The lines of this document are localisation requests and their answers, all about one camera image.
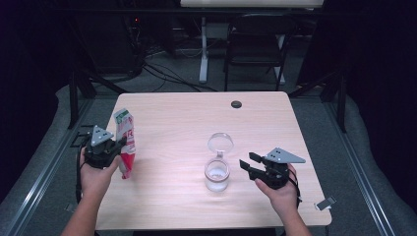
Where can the metal floor rail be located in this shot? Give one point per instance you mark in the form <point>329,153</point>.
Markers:
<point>39,183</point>
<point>357,170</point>

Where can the person's right hand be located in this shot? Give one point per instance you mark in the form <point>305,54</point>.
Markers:
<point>282,196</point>

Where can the black folding chair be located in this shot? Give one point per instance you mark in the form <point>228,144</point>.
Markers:
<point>255,36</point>

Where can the black metal stand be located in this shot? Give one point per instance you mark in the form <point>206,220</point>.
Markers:
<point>342,105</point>
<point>72,98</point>

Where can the white desk leg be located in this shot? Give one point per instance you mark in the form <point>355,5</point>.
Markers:
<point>204,59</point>
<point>281,69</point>

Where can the dark round table grommet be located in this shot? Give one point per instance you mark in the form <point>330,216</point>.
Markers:
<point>236,104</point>

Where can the pink and white plastic bag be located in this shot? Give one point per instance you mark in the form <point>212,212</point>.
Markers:
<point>126,131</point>

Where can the glass jar with hinged lid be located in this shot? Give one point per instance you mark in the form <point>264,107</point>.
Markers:
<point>217,173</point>

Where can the person's left hand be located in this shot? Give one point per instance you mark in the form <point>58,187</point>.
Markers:
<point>95,180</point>

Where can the grey tape piece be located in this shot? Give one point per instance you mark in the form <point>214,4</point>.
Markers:
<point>326,203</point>
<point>69,207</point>

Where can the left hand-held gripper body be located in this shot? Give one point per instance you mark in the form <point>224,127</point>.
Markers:
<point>100,154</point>

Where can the short black floor tape strip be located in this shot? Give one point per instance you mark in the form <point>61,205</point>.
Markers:
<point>87,126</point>

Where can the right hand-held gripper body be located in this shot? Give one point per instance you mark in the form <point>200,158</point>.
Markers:
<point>272,175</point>

